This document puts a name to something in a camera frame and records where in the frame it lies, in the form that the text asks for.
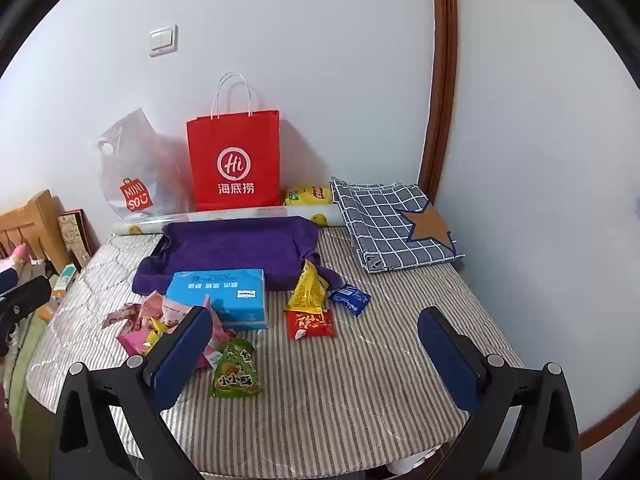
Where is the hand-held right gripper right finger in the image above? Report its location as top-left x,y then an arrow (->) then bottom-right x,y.
417,306 -> 583,480

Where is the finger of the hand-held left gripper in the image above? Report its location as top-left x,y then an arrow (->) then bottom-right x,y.
0,275 -> 53,358

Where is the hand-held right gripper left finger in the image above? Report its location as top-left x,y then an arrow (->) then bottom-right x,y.
49,305 -> 212,480

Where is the pink snack packet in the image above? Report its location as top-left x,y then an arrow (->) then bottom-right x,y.
102,292 -> 211,371

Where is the green snack packet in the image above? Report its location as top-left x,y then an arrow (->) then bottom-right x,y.
212,337 -> 264,398

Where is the small blue snack packet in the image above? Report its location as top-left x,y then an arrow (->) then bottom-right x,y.
328,283 -> 372,317

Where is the purple towel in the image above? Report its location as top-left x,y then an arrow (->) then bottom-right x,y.
132,216 -> 346,297

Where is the red snack packet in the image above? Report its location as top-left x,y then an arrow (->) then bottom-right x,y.
285,308 -> 337,341

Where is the yellow snack packet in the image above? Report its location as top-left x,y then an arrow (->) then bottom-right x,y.
286,259 -> 331,313

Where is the small teal box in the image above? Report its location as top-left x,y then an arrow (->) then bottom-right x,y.
51,266 -> 81,301

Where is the pink plush toy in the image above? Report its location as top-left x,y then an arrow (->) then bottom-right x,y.
0,244 -> 32,267

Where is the green bedsheet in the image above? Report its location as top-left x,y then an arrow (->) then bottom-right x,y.
7,305 -> 56,441

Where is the blue tissue pack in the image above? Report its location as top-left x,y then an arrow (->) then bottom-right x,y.
166,268 -> 269,331

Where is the brown patterned book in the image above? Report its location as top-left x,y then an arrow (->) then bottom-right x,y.
56,208 -> 101,271

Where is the wooden chair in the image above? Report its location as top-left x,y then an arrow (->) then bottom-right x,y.
0,190 -> 71,273

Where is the striped quilted cover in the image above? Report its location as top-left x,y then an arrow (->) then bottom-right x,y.
25,225 -> 526,476

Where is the grey checked cloth with star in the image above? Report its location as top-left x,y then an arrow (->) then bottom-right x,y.
330,176 -> 466,274

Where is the white plastic shopping bag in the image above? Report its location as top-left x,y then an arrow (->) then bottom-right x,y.
92,107 -> 196,216

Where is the patterned wallpaper roll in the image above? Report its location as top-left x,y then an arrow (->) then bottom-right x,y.
111,203 -> 343,237

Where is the yellow chips bag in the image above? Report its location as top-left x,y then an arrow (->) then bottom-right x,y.
283,185 -> 335,207

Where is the red paper bag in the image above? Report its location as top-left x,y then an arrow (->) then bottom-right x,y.
186,72 -> 282,212

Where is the white light switch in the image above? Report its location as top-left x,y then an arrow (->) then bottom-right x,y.
149,25 -> 178,57

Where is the brown wooden door frame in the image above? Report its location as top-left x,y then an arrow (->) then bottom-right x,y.
417,0 -> 458,206

